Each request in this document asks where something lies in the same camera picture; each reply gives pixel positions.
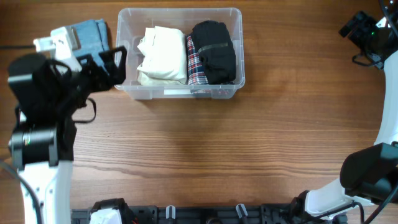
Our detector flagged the blue denim jeans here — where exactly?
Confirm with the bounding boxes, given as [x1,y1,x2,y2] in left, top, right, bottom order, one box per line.
[71,19,109,67]

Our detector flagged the cream cloth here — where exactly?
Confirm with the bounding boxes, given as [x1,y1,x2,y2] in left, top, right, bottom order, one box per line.
[137,26,187,86]

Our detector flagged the plaid shirt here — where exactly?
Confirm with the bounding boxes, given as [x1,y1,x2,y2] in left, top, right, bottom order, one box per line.
[187,34,236,86]

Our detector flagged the black garment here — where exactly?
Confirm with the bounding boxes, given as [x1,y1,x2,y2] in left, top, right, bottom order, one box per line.
[191,21,236,85]

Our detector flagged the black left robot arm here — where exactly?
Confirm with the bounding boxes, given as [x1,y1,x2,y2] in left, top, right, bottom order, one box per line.
[8,46,127,223]

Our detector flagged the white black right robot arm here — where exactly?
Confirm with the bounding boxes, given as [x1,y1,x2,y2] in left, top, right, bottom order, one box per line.
[291,9,397,221]

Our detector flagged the white label on container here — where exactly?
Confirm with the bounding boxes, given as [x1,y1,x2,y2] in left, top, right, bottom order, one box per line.
[164,89,191,95]

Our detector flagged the clear plastic storage container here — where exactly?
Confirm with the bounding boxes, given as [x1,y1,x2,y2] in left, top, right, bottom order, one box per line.
[116,7,246,100]

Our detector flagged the black left camera cable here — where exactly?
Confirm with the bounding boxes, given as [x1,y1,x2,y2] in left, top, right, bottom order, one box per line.
[0,45,37,50]

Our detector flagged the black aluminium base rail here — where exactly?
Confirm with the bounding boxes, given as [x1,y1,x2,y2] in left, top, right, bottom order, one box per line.
[70,203,348,224]

